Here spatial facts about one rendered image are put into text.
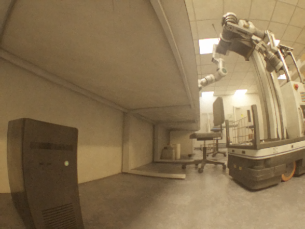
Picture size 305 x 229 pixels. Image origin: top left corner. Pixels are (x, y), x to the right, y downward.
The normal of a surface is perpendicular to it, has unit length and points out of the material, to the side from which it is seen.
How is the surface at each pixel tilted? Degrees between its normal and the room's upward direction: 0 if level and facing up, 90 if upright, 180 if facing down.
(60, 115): 90
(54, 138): 90
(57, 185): 90
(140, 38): 180
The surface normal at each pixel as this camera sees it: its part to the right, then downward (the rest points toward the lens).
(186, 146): -0.36, -0.21
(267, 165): -0.83, -0.13
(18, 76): 0.94, -0.06
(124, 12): -0.02, 0.98
